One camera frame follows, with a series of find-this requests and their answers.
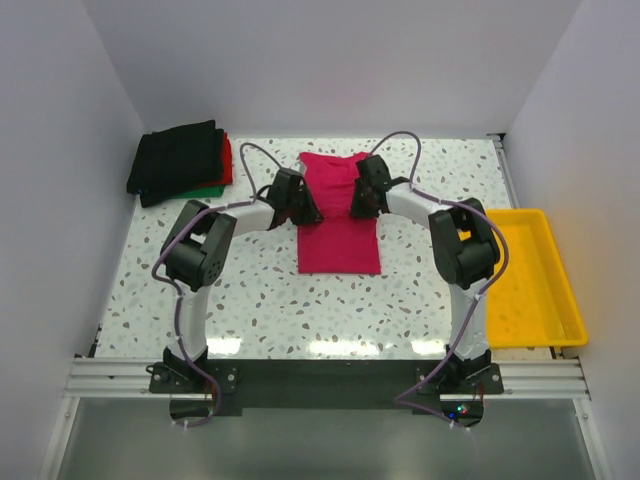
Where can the aluminium front rail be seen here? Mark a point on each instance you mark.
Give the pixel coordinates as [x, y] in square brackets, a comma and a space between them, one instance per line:
[521, 379]

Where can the red folded t-shirt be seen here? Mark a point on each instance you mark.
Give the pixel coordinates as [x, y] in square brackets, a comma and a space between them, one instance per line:
[226, 161]

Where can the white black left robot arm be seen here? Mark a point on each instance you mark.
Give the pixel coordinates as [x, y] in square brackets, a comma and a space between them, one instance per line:
[195, 251]

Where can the yellow plastic tray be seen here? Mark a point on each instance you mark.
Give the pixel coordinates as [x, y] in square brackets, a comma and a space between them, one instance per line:
[532, 304]

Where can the magenta pink t-shirt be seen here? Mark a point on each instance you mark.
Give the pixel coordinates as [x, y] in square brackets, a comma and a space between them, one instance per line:
[340, 244]

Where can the black folded t-shirt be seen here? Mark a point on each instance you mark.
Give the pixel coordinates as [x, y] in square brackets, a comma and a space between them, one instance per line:
[174, 161]

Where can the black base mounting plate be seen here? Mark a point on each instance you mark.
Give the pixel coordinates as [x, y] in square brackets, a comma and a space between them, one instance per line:
[208, 387]

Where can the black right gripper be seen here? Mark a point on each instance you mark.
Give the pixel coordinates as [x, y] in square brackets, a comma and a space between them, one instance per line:
[356, 209]

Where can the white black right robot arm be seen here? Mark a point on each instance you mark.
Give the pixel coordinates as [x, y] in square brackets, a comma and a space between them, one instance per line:
[465, 245]

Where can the aluminium right side rail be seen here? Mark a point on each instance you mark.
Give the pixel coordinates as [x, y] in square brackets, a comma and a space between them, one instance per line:
[497, 140]

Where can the green folded t-shirt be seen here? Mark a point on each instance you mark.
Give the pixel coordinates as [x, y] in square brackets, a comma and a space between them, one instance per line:
[206, 192]

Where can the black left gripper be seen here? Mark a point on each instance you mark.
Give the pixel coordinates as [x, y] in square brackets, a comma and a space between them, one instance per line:
[311, 214]

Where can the aluminium rail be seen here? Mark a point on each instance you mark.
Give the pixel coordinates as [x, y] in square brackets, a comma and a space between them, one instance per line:
[521, 379]
[497, 140]

